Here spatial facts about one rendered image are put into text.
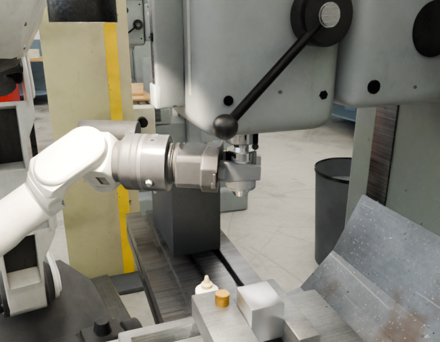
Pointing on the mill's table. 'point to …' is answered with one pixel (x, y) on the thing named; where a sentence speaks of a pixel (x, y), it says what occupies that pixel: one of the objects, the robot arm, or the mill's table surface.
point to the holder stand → (188, 219)
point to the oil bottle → (205, 286)
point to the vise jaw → (220, 320)
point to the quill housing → (252, 67)
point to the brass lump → (222, 298)
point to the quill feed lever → (335, 11)
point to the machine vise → (307, 301)
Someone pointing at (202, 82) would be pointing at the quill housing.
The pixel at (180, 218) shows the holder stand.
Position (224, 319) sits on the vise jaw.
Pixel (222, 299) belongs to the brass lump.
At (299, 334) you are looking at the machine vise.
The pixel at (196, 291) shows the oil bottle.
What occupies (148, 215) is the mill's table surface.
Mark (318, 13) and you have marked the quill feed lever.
